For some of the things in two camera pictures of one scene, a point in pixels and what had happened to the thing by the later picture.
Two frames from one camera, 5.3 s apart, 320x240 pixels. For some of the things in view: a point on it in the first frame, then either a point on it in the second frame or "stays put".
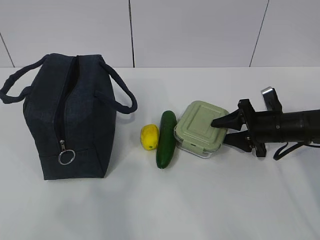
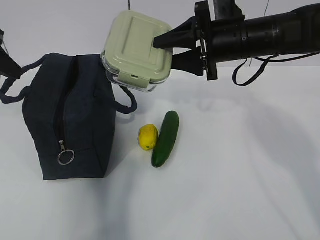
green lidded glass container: x=194 y=132 to x=129 y=58
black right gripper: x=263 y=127 to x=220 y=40
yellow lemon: x=150 y=136 stays put
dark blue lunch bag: x=70 y=104 stays put
